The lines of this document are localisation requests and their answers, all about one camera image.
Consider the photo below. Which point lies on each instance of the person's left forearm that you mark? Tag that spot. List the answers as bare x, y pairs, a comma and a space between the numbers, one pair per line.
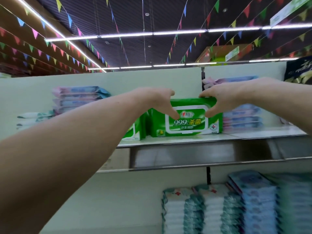
53, 163

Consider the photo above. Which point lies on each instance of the person's left hand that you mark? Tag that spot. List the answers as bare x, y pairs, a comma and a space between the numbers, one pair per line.
158, 100

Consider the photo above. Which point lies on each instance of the short ceiling light strip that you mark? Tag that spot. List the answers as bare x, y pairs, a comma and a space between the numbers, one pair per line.
170, 64

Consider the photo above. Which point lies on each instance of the green yellow store sign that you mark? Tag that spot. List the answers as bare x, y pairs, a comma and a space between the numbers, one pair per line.
226, 55

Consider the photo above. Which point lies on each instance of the metal store shelving unit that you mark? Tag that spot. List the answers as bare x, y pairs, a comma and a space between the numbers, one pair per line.
122, 78

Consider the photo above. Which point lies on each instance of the diagonal ceiling light strip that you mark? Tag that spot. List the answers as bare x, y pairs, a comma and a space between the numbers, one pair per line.
63, 39

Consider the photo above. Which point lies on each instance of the stack of blue green packets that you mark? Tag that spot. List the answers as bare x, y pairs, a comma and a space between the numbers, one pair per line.
295, 202

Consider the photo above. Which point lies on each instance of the long ceiling light strip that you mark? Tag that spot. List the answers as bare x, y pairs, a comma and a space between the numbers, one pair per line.
175, 32

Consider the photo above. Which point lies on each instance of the stack of blue red packets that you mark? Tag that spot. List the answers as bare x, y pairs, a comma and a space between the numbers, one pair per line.
256, 202

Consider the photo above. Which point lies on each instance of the person's right forearm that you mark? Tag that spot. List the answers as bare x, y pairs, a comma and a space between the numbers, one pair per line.
282, 102

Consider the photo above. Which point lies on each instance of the person's right hand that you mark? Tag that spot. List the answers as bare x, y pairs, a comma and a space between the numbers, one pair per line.
229, 94

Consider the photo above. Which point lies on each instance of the dark blue gold pad packet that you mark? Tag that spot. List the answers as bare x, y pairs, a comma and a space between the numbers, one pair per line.
300, 70

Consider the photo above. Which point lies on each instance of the green wall sign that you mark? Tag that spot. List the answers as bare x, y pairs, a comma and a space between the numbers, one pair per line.
5, 74

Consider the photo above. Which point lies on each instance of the white green hanging sign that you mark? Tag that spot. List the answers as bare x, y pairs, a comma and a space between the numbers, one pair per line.
290, 9

